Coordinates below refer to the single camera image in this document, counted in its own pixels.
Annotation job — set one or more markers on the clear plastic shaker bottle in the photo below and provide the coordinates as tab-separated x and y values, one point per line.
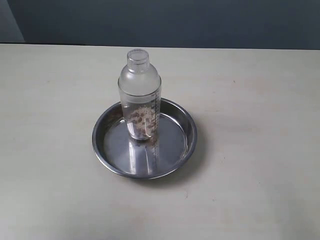
139	86

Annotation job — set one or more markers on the round stainless steel tray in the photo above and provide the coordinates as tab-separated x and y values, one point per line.
159	156

